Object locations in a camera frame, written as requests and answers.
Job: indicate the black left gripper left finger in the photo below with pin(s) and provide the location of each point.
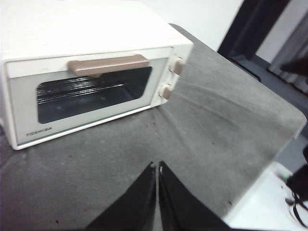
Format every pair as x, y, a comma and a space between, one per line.
130, 207

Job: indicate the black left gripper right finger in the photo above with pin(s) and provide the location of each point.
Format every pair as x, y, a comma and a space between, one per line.
183, 207

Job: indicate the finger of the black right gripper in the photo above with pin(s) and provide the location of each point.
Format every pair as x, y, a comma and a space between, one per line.
298, 67

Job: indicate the cream round oven knob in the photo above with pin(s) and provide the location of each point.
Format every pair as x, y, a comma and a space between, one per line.
165, 92
177, 65

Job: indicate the cream Toshiba toaster oven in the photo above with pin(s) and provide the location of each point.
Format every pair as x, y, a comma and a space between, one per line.
72, 29

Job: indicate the grey slatted panel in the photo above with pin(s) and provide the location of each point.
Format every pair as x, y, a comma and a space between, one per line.
288, 62

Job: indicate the dark grey felt table mat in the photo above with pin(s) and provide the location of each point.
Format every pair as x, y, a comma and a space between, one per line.
216, 108

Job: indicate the black metal frame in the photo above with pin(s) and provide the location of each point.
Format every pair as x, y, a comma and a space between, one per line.
250, 29

